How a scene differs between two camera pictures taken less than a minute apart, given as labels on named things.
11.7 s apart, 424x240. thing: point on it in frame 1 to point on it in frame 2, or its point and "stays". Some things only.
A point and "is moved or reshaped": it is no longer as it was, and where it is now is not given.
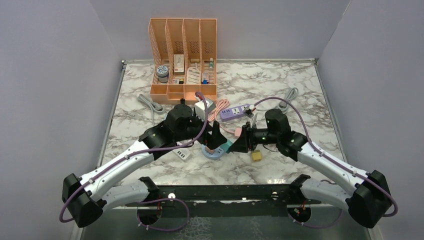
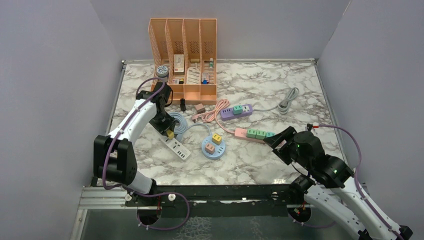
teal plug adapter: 226,145 to 237,109
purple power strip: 232,113 stays
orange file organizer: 184,59 stays
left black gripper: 213,141 to 169,123
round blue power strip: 217,153 stays
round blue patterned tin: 162,72 stays
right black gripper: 246,140 to 274,141
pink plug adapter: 210,151 stays
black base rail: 229,201 stays
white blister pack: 193,75 stays
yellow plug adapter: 256,155 is moved or reshaped
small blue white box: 205,78 stays
